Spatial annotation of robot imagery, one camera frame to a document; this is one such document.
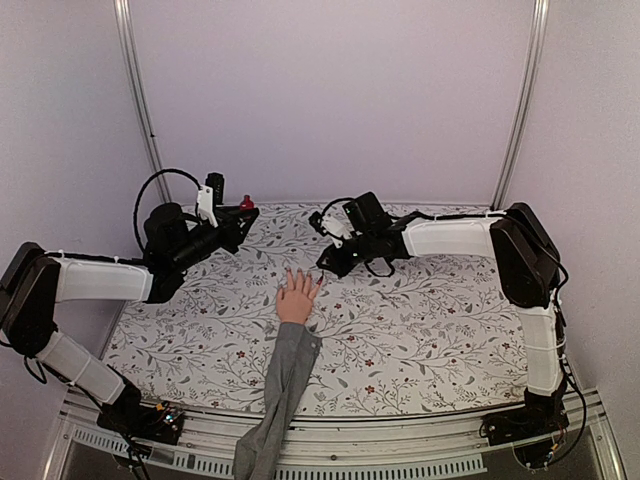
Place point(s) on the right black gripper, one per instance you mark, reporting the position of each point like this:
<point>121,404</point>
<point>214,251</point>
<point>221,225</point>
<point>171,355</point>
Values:
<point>339,267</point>

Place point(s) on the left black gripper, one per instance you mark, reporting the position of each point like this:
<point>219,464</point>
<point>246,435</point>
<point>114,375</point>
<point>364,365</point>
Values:
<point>229,222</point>

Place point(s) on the red nail polish bottle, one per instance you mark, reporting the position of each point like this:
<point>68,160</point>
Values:
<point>247,203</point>

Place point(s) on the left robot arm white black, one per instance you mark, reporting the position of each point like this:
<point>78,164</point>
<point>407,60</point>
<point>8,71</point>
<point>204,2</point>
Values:
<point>37,280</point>

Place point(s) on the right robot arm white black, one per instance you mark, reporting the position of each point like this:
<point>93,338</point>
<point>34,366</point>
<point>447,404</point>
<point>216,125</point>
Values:
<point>528,263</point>

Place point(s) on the person's hand on table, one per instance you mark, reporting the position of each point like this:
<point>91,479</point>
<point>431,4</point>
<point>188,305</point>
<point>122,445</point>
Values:
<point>295,300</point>

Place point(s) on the floral patterned table cloth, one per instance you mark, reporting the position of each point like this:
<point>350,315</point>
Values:
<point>435,334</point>

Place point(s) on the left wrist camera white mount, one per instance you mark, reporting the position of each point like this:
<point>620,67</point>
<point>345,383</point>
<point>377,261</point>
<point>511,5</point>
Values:
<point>210,195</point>

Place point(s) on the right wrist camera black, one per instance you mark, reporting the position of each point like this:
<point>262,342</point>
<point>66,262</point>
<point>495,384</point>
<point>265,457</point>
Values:
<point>327,225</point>

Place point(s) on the front aluminium rail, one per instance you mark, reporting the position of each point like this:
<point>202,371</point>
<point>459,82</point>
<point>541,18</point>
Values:
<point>430,446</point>

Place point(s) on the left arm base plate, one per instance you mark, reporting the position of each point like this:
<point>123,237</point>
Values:
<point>161,423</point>

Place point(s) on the left aluminium frame post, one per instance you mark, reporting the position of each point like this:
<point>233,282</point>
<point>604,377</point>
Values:
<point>125,30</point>

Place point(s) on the aluminium frame post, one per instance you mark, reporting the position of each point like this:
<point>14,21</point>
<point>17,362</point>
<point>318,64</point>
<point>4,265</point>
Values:
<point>534,53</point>
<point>125,30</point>

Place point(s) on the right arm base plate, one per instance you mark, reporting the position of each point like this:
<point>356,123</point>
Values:
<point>542,427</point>

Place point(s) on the right aluminium frame post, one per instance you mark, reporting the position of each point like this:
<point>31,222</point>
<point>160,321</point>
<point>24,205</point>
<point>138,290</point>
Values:
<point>534,53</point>

